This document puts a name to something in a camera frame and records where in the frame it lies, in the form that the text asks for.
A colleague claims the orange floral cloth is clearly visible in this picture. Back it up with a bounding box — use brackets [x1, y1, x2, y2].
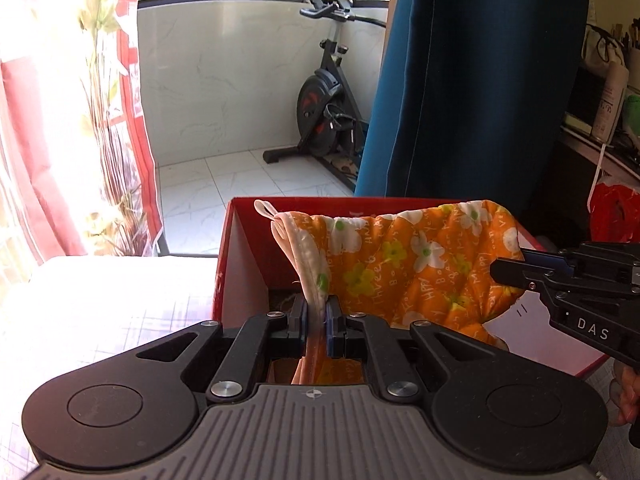
[254, 200, 523, 385]

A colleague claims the person's right hand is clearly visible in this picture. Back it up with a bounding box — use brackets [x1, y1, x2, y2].
[610, 361, 640, 425]

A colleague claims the red plastic bag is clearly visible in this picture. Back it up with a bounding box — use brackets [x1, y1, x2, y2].
[589, 176, 640, 244]

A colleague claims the green white plush toy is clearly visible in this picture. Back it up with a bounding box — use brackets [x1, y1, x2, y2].
[622, 93, 640, 150]

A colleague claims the red strawberry cardboard box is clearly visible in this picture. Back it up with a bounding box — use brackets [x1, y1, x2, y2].
[214, 196, 605, 377]

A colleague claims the white spray bottle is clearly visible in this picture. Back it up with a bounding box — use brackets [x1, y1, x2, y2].
[591, 63, 629, 144]

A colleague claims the dark blue curtain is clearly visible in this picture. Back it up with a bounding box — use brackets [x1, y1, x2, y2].
[356, 0, 589, 217]

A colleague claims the pink printed curtain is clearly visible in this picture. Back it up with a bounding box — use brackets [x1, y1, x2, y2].
[1, 0, 163, 270]

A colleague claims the black exercise bike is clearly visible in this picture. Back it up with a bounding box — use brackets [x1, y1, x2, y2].
[262, 0, 388, 192]

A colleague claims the white wire shelf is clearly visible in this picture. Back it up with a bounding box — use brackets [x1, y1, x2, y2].
[562, 123, 640, 187]

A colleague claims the grey drawstring bag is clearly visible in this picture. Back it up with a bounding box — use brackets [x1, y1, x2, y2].
[580, 24, 626, 77]

